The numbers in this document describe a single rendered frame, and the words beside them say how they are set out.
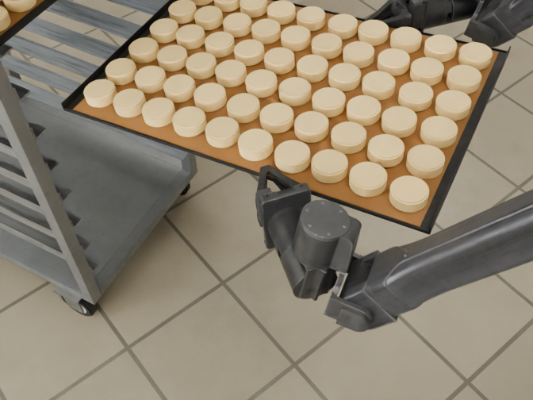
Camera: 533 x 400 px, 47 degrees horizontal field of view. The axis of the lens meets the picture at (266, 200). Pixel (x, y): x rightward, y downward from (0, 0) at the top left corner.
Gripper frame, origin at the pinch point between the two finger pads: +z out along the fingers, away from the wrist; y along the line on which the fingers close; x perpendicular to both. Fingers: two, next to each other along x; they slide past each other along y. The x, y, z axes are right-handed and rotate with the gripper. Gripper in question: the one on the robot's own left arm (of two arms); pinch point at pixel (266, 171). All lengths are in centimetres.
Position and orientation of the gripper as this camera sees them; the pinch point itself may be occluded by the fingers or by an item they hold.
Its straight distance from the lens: 86.8
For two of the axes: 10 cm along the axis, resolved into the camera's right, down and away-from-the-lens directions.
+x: 9.5, -2.7, 1.5
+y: 0.6, 6.3, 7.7
